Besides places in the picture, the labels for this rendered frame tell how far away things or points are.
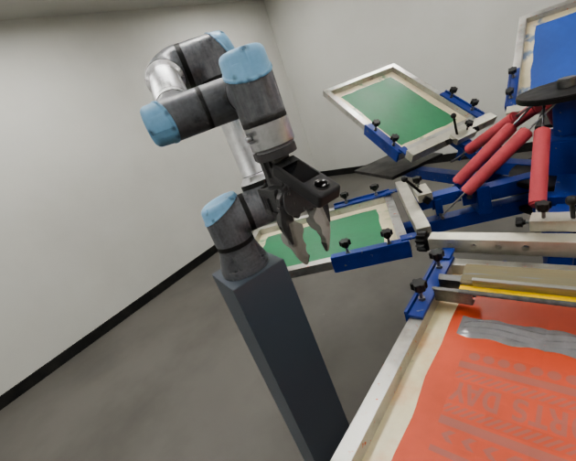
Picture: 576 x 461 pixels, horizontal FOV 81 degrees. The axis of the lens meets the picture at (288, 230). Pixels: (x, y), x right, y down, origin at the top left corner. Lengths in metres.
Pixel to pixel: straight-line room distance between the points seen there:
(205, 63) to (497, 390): 1.01
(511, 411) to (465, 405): 0.08
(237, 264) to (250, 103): 0.56
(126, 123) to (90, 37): 0.89
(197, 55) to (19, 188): 3.14
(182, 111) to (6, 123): 3.45
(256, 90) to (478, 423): 0.73
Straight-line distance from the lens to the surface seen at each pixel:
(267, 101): 0.54
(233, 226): 0.95
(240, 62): 0.54
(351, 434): 0.80
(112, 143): 4.23
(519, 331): 0.99
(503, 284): 0.97
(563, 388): 0.90
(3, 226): 3.91
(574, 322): 1.04
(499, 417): 0.85
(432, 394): 0.88
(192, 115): 0.62
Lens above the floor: 1.64
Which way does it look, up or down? 21 degrees down
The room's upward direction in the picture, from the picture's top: 21 degrees counter-clockwise
